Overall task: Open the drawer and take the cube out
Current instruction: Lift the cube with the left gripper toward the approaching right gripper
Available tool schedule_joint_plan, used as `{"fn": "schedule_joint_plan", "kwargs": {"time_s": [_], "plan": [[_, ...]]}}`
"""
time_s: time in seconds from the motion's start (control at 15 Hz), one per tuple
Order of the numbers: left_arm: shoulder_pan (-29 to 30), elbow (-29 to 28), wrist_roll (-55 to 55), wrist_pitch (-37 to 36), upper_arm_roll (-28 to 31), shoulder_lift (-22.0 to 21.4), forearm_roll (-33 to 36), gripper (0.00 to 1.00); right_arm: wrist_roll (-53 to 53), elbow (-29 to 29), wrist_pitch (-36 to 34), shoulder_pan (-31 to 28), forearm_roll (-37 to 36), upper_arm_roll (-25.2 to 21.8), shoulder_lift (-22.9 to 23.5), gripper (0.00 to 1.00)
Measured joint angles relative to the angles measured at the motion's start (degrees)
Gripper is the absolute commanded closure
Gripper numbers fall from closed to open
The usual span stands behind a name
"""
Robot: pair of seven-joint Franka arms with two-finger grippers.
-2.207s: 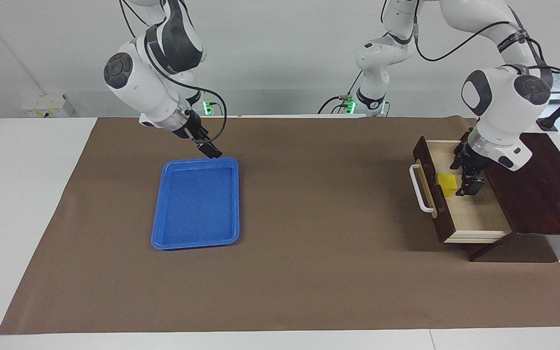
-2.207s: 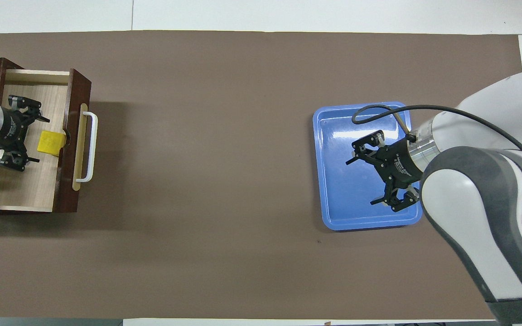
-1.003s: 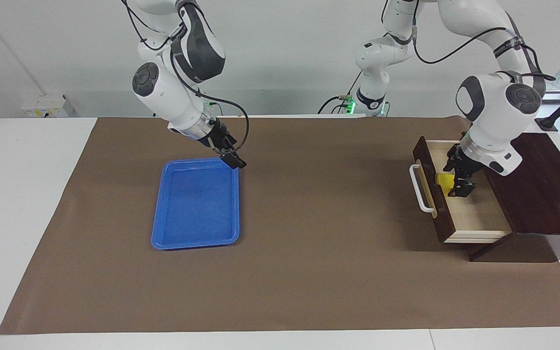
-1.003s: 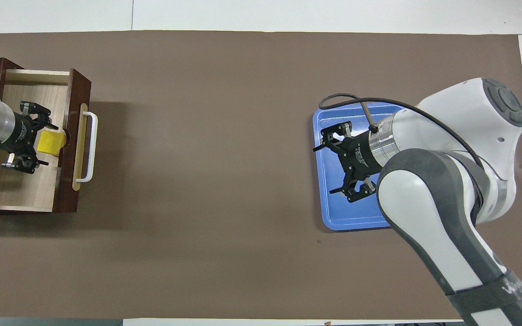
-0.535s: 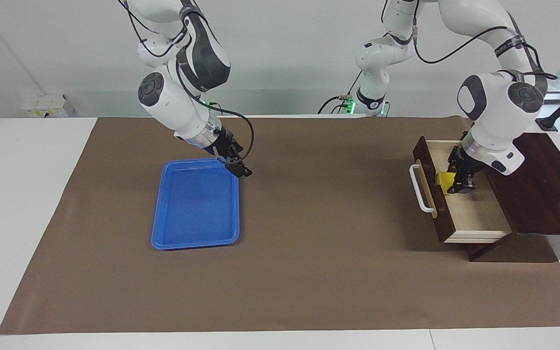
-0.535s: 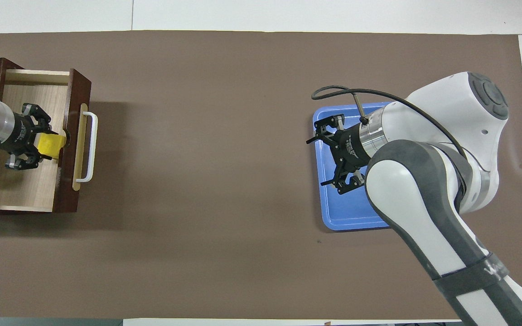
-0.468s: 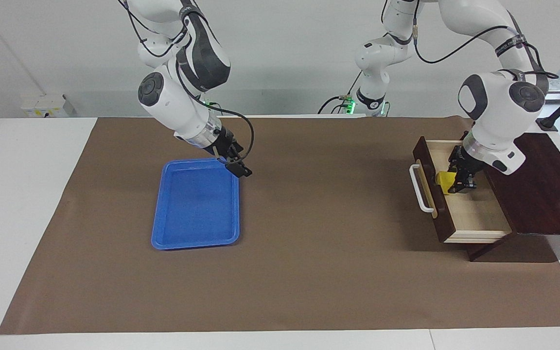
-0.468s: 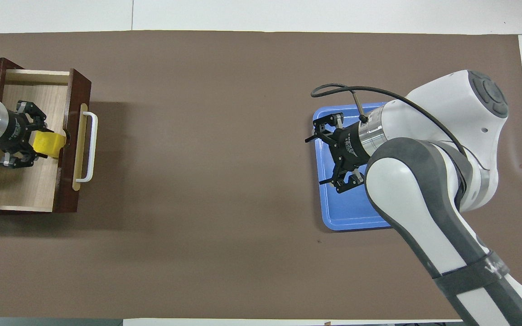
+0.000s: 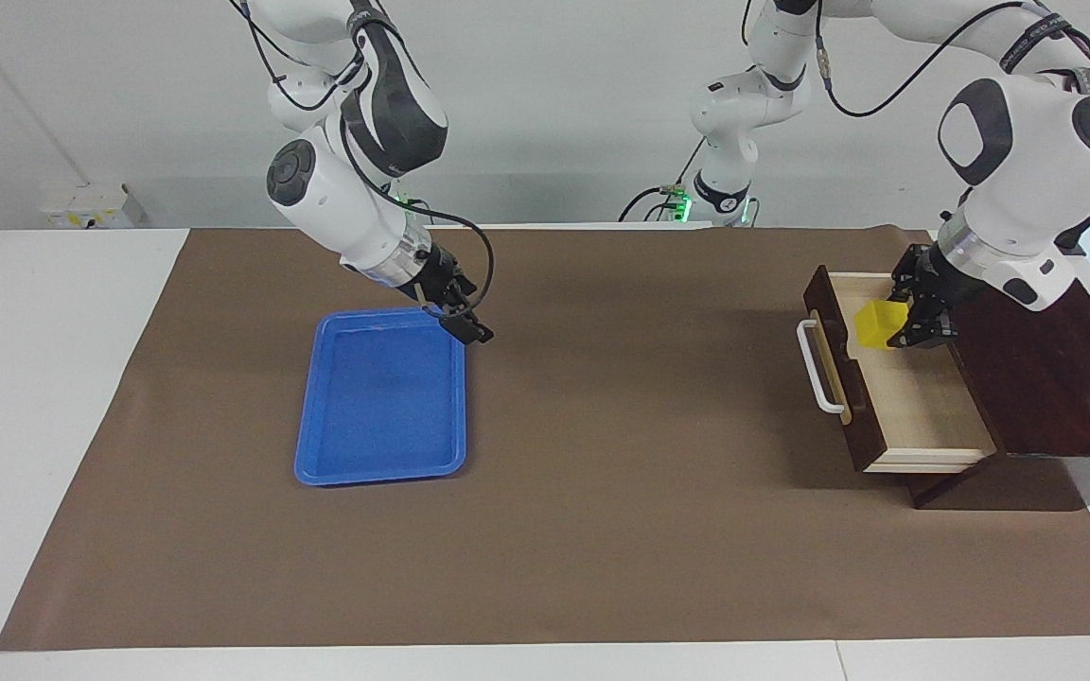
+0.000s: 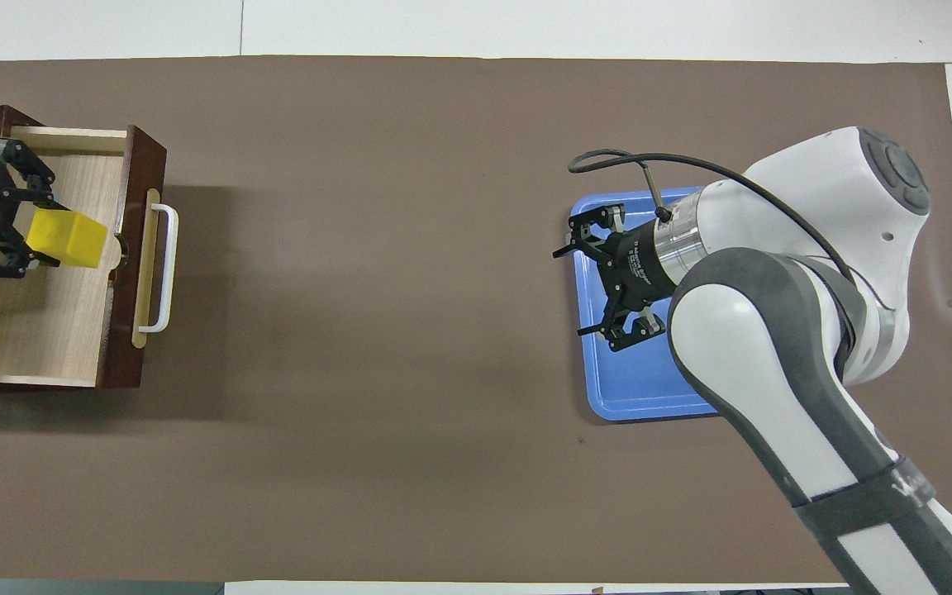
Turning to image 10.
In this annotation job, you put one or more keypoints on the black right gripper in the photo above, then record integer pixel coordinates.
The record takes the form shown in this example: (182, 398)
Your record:
(641, 264)

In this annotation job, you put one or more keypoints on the yellow cube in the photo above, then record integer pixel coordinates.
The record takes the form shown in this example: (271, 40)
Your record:
(67, 238)

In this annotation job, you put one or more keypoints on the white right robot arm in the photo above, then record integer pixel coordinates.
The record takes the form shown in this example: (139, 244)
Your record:
(815, 248)

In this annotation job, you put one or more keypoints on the blue plastic tray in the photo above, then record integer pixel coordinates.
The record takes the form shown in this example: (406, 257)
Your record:
(641, 380)

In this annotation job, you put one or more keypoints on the brown table mat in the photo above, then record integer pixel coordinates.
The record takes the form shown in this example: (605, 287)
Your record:
(443, 330)

